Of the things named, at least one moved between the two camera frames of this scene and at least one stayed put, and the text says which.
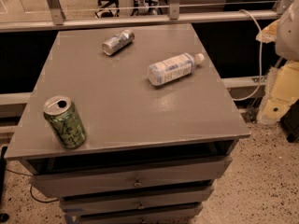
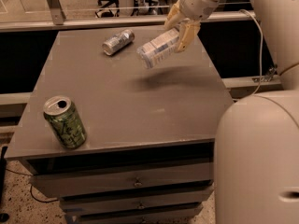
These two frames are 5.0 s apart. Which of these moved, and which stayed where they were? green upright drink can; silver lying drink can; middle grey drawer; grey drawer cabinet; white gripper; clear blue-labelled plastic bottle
Moved: white gripper; clear blue-labelled plastic bottle
Stayed: silver lying drink can; middle grey drawer; grey drawer cabinet; green upright drink can
